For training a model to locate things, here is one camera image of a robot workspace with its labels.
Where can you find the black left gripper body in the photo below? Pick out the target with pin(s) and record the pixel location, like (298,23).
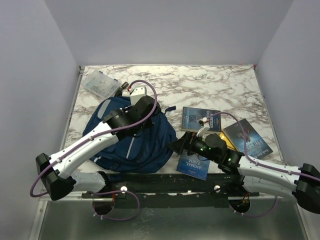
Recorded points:
(148,123)

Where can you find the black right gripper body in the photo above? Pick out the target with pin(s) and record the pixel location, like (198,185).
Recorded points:
(197,145)

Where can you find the navy blue student backpack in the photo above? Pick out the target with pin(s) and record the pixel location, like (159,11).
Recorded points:
(145,153)

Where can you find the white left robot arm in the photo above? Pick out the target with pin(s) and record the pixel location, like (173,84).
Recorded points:
(56,171)

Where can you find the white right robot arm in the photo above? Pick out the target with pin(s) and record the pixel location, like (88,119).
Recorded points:
(300,184)

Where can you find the Animal Farm book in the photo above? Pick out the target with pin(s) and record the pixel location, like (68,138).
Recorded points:
(193,166)

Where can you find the black metal flashlight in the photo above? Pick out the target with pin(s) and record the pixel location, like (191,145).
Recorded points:
(121,89)

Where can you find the Nineteen Eighty-Four book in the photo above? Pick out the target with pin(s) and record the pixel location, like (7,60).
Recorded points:
(191,117)

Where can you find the yellow notebook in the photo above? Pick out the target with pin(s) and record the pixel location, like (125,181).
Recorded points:
(228,143)

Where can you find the clear plastic organiser box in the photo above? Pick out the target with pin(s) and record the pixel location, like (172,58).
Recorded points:
(100,84)

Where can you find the blue picture book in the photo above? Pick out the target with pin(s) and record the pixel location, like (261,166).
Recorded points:
(255,144)

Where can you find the black mounting base plate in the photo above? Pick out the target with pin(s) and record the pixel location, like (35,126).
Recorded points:
(130,200)

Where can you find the aluminium extrusion rail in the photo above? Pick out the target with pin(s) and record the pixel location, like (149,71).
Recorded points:
(223,186)

